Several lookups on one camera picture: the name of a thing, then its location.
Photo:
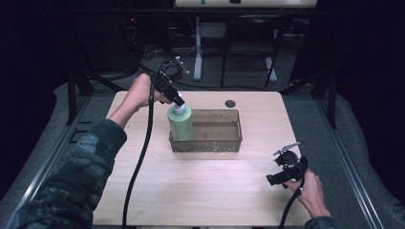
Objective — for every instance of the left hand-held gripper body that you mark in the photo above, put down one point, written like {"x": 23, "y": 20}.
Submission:
{"x": 167, "y": 79}

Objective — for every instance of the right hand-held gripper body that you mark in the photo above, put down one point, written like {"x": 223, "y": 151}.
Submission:
{"x": 294, "y": 165}

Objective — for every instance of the green pump bottle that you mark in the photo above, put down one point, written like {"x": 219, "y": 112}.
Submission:
{"x": 181, "y": 125}

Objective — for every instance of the brown translucent plastic basket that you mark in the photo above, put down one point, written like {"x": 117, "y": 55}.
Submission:
{"x": 216, "y": 133}

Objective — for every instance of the person's left hand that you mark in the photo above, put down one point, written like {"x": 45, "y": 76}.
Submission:
{"x": 141, "y": 92}

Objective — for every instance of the person's right hand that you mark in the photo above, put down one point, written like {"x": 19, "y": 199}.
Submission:
{"x": 310, "y": 194}

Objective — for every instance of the white desk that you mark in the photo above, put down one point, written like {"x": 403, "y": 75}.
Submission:
{"x": 198, "y": 47}

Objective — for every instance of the dark round table grommet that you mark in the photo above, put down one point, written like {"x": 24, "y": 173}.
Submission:
{"x": 230, "y": 103}

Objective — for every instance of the dark computer tower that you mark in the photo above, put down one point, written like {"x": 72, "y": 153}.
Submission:
{"x": 105, "y": 41}

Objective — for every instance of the black metal stand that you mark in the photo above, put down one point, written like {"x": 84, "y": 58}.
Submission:
{"x": 72, "y": 95}
{"x": 331, "y": 98}

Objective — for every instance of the black chair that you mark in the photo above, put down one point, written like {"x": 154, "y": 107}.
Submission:
{"x": 251, "y": 31}

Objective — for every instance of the aluminium floor rail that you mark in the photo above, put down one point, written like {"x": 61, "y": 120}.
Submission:
{"x": 353, "y": 178}
{"x": 47, "y": 168}

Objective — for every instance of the black square floor frame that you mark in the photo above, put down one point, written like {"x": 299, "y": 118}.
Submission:
{"x": 76, "y": 133}

